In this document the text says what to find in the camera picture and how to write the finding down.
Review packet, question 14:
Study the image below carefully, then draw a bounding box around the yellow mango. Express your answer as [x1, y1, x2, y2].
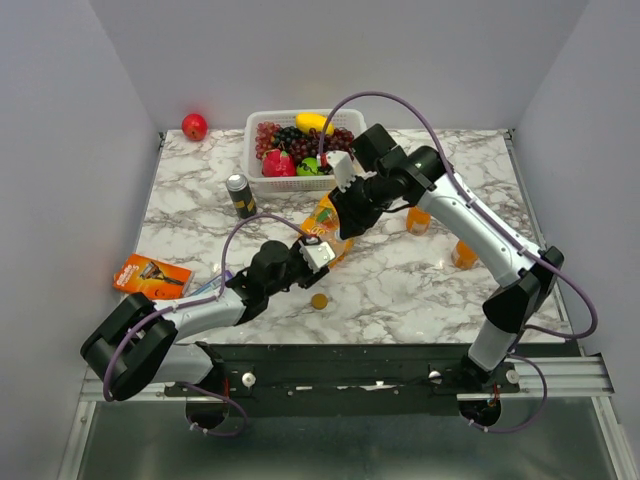
[295, 112, 335, 135]

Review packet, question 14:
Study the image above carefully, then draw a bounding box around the black spray can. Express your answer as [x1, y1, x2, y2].
[226, 174, 257, 219]

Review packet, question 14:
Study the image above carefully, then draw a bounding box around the purple candy package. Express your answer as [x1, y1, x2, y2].
[191, 270, 234, 296]

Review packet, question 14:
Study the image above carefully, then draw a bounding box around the orange juice bottle right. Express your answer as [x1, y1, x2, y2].
[451, 240, 479, 270]

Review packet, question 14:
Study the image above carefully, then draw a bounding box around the orange razor box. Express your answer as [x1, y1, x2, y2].
[112, 254, 194, 300]

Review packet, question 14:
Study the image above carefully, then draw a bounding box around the orange mango gummy bag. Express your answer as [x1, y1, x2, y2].
[300, 194, 355, 268]

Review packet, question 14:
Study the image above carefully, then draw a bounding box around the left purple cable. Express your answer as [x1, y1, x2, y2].
[101, 213, 321, 404]

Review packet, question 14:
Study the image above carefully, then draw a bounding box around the dark red grape bunch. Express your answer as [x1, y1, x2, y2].
[285, 128, 354, 175]

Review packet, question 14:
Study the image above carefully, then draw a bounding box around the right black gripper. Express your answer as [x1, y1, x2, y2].
[325, 173, 390, 241]

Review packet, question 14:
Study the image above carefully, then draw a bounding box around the black base frame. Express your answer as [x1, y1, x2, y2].
[166, 343, 519, 418]

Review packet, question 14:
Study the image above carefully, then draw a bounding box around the brown bottle cap near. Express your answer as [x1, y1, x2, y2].
[311, 293, 329, 310]

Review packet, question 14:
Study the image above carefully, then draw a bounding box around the orange juice bottle back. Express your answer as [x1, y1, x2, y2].
[406, 207, 431, 236]

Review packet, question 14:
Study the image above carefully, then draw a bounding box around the green lime ball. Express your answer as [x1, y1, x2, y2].
[296, 157, 325, 176]

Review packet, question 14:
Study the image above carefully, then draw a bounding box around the red dragon fruit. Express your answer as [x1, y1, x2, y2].
[261, 149, 296, 178]

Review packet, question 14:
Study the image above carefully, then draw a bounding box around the white plastic basket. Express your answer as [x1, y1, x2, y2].
[241, 109, 366, 193]

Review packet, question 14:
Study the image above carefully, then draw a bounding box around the red apple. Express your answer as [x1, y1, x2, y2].
[181, 113, 208, 142]

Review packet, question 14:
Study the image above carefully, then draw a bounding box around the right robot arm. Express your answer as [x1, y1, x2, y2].
[321, 124, 564, 392]

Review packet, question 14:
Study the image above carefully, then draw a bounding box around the orange juice bottle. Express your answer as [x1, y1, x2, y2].
[451, 240, 479, 270]
[406, 207, 431, 236]

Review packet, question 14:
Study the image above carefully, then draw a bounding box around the dark purple grape bunch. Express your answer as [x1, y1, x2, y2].
[271, 126, 306, 148]

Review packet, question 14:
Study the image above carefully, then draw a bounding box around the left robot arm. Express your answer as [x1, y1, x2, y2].
[80, 238, 336, 401]

